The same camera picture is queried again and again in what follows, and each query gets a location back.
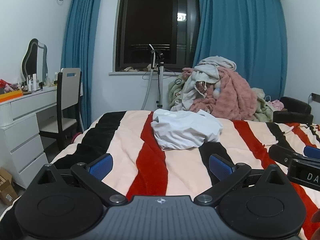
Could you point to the white dressing table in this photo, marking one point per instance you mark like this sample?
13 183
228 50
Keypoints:
25 135

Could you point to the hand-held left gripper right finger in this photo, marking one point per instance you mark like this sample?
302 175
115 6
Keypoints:
221 167

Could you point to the row of cosmetic bottles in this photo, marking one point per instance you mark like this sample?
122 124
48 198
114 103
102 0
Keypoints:
33 82

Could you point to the wavy black framed mirror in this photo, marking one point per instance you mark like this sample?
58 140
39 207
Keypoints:
32 60

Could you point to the light blue t-shirt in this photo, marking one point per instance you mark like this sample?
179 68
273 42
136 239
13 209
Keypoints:
185 130

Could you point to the white and black chair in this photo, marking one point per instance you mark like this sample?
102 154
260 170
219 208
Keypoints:
71 85

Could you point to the blue curtain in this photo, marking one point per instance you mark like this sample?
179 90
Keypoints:
80 42
237 30

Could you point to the cardboard box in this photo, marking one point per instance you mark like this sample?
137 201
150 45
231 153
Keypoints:
7 192

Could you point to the orange box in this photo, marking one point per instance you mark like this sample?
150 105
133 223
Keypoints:
11 96

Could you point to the pile of clothes and blankets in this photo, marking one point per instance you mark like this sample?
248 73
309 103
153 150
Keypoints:
175 92

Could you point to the white grey garment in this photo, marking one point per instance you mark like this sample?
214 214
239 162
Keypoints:
207 70

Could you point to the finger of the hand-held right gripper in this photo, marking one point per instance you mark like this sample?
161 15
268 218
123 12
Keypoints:
312 151
281 153

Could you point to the pink fleece blanket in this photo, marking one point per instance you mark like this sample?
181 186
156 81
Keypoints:
232 95

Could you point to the red black cream striped blanket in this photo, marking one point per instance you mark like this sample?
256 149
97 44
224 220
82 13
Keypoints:
180 170

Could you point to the small pink garment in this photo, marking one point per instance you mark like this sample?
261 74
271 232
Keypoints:
277 104

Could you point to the dark window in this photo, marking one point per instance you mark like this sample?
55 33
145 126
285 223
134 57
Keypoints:
150 17

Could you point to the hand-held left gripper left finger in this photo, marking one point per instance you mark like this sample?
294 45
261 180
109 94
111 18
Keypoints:
101 166

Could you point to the pink plush toy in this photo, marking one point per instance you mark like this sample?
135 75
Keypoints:
11 87

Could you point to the white tripod stand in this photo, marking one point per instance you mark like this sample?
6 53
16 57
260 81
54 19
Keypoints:
161 85

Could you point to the white window sill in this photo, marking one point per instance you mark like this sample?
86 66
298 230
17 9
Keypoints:
140 73

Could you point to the black armchair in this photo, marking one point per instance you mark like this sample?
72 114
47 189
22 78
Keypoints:
297 107

